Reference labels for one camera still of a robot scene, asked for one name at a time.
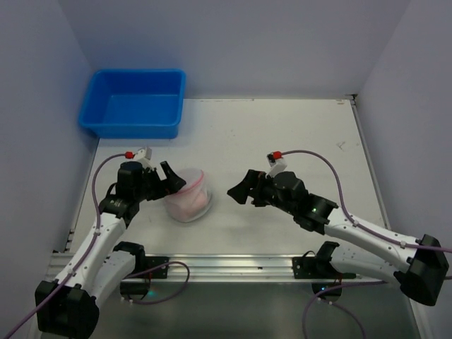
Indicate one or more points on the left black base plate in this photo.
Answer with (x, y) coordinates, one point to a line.
(151, 267)

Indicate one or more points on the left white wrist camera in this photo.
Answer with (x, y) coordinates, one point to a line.
(143, 156)

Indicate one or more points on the aluminium mounting rail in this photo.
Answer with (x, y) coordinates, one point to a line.
(278, 268)

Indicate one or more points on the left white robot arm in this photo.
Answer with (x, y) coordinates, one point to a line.
(69, 305)

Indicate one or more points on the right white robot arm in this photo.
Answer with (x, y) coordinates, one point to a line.
(416, 266)

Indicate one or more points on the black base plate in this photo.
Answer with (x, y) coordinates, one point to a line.
(309, 267)
(151, 267)

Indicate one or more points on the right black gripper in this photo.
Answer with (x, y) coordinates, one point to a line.
(256, 188)

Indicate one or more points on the blue plastic bin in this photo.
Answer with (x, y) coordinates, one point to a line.
(134, 103)

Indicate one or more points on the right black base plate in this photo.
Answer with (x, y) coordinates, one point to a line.
(309, 267)

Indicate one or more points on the white mesh laundry bag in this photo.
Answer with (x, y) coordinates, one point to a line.
(193, 200)

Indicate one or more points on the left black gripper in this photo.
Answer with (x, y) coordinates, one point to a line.
(157, 181)

